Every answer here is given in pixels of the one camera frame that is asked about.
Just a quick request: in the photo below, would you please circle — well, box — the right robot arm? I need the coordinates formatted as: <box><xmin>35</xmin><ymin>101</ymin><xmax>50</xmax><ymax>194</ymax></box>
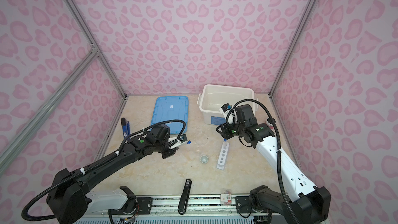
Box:
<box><xmin>216</xmin><ymin>99</ymin><xmax>331</xmax><ymax>224</ymax></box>

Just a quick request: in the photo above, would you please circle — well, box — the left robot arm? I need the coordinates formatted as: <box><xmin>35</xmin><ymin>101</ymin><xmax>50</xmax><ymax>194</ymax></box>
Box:
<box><xmin>21</xmin><ymin>123</ymin><xmax>173</xmax><ymax>224</ymax></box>

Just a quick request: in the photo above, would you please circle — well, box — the clear glass petri dish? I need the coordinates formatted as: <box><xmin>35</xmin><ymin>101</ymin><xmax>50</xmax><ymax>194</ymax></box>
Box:
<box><xmin>194</xmin><ymin>132</ymin><xmax>209</xmax><ymax>146</ymax></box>

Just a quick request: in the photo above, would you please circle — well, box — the white test tube rack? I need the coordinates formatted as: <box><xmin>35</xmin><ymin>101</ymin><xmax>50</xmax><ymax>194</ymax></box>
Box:
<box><xmin>216</xmin><ymin>141</ymin><xmax>230</xmax><ymax>170</ymax></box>

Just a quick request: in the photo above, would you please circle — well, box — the small white ceramic crucible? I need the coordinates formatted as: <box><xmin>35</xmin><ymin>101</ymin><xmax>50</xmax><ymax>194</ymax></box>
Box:
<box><xmin>200</xmin><ymin>155</ymin><xmax>209</xmax><ymax>164</ymax></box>

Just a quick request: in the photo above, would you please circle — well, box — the white plastic storage bin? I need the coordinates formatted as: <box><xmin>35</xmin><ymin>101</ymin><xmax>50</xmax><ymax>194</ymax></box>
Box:
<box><xmin>197</xmin><ymin>84</ymin><xmax>255</xmax><ymax>125</ymax></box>

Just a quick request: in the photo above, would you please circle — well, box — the blue plastic bin lid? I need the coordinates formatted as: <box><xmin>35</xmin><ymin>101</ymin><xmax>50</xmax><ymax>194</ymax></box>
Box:
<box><xmin>151</xmin><ymin>96</ymin><xmax>189</xmax><ymax>133</ymax></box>

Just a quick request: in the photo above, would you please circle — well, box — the black stapler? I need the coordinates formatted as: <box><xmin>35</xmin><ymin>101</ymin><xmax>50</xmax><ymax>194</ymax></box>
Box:
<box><xmin>178</xmin><ymin>178</ymin><xmax>192</xmax><ymax>215</ymax></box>

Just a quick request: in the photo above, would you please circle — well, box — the staples box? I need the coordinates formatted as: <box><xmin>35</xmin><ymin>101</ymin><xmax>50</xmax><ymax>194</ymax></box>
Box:
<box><xmin>220</xmin><ymin>188</ymin><xmax>232</xmax><ymax>206</ymax></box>

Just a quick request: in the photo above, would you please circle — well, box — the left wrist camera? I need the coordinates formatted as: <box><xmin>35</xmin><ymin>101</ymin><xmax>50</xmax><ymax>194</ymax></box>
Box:
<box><xmin>169</xmin><ymin>134</ymin><xmax>189</xmax><ymax>147</ymax></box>

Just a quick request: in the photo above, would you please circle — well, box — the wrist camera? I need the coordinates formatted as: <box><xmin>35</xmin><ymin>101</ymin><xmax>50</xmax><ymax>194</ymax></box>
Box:
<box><xmin>220</xmin><ymin>103</ymin><xmax>235</xmax><ymax>124</ymax></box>
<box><xmin>169</xmin><ymin>134</ymin><xmax>189</xmax><ymax>147</ymax></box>

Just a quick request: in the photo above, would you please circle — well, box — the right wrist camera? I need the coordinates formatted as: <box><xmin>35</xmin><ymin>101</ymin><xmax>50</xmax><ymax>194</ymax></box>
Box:
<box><xmin>220</xmin><ymin>103</ymin><xmax>235</xmax><ymax>124</ymax></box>

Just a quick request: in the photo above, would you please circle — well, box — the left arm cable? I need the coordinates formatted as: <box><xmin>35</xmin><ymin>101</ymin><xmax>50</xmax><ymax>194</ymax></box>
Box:
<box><xmin>141</xmin><ymin>119</ymin><xmax>187</xmax><ymax>139</ymax></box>

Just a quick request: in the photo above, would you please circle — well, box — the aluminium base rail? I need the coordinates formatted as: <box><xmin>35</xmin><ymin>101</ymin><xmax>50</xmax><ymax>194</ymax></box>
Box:
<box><xmin>60</xmin><ymin>192</ymin><xmax>327</xmax><ymax>224</ymax></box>

